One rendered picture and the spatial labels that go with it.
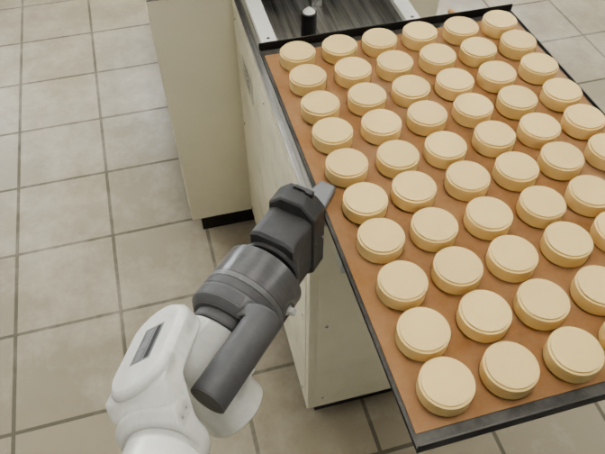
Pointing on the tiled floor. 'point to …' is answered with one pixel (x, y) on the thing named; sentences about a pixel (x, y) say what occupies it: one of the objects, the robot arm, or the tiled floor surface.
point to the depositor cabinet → (210, 103)
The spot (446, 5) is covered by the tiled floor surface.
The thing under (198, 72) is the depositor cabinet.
